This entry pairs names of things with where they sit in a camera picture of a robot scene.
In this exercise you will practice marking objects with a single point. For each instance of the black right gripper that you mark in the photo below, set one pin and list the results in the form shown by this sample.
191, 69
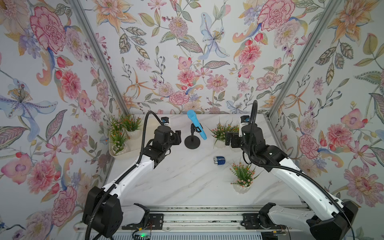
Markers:
236, 138

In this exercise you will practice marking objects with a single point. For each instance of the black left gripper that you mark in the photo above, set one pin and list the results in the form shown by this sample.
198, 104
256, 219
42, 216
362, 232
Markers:
176, 136

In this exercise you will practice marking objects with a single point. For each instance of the orange flower potted plant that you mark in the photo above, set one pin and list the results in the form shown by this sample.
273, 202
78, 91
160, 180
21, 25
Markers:
131, 125

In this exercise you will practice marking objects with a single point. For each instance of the pink flower potted plant front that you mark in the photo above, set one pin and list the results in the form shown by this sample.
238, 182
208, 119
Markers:
245, 177

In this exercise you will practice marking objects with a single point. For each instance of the pink flower potted plant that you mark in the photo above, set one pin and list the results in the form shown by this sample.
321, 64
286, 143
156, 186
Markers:
219, 132
245, 177

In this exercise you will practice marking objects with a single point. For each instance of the pink flower potted plant boxed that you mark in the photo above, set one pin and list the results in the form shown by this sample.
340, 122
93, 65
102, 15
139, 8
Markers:
117, 137

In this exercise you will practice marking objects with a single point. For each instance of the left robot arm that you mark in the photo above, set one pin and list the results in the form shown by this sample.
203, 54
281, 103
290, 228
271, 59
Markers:
104, 212

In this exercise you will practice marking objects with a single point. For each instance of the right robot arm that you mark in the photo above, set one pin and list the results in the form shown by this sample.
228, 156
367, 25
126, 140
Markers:
328, 218

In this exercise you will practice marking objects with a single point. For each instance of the pink flower potted plant back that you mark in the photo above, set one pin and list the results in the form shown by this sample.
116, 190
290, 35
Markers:
219, 132

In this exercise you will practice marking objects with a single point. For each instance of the cream plastic storage box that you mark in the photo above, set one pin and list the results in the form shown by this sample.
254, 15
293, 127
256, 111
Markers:
132, 146

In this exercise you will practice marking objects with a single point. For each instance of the black microphone stand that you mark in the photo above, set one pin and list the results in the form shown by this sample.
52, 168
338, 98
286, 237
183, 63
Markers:
193, 142

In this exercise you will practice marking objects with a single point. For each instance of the blue metal can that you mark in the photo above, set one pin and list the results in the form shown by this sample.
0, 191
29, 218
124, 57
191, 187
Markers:
219, 160

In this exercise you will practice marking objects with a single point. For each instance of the blue toy microphone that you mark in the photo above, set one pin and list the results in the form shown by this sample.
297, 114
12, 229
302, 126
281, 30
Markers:
193, 117

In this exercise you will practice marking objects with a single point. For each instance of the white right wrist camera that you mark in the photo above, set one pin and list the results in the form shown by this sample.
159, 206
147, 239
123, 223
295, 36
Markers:
245, 120

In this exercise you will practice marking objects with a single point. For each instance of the aluminium corner post right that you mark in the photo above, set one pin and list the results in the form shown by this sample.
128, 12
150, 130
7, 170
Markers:
321, 26

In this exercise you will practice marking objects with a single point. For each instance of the aluminium corner post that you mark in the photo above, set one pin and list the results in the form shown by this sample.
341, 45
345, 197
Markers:
94, 44
321, 26

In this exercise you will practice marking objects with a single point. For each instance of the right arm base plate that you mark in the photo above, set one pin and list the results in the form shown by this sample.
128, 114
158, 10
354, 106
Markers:
255, 220

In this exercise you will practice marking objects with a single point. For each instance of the aluminium mounting rail frame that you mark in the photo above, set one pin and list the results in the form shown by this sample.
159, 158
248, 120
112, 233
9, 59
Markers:
211, 223

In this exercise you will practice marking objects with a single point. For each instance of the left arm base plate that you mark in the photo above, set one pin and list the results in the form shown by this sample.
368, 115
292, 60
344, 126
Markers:
139, 217

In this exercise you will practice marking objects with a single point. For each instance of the aluminium corner post left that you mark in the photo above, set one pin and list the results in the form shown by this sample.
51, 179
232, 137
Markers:
94, 44

